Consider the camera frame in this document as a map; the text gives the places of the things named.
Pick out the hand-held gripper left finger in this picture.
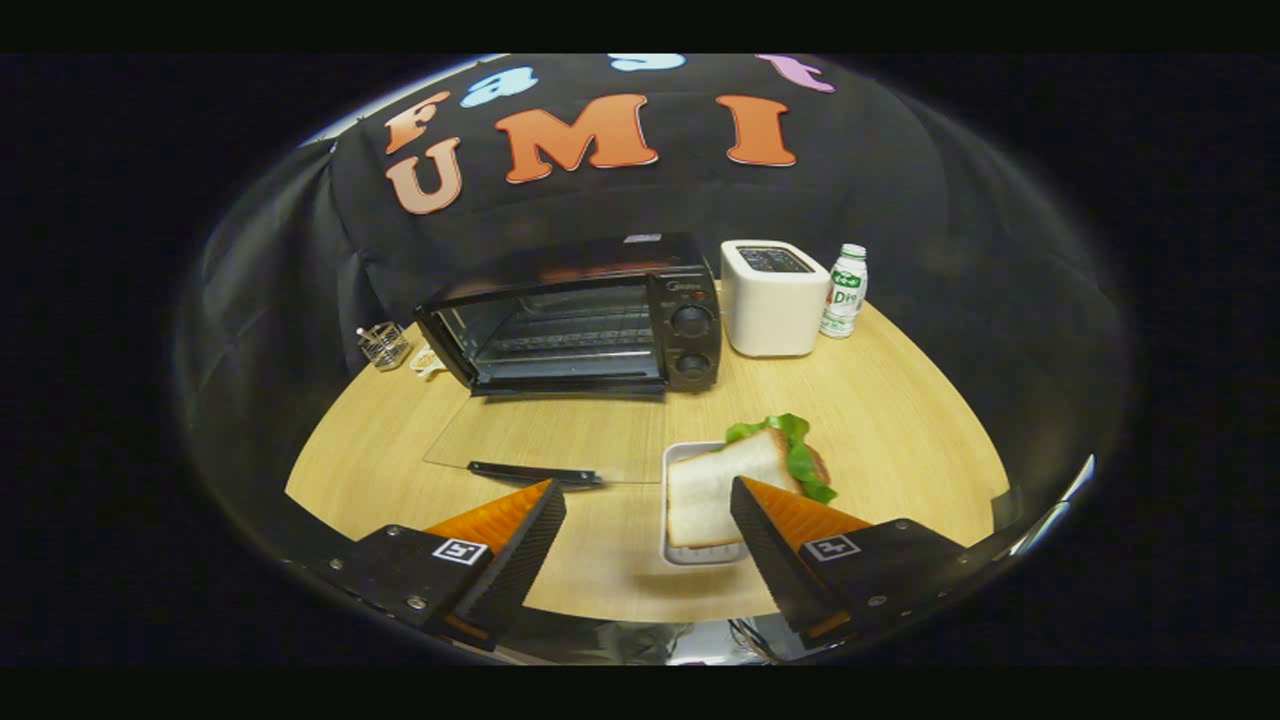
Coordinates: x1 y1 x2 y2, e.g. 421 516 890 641
300 478 568 653

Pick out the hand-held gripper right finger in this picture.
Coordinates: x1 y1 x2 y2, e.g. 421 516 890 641
730 476 1001 649

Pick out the sandwich with lettuce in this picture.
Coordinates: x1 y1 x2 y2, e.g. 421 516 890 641
667 413 839 549

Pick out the black toaster oven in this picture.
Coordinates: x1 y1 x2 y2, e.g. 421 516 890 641
413 232 723 491

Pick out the white pop-up toaster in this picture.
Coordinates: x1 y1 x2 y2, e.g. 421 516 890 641
720 239 832 359

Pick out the white plastic tray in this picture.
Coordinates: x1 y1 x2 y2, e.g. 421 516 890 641
660 441 753 568

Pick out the small clear glass holder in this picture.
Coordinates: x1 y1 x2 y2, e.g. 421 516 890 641
357 321 412 372

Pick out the white bottle with green label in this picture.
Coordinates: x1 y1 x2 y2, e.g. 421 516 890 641
820 243 869 340

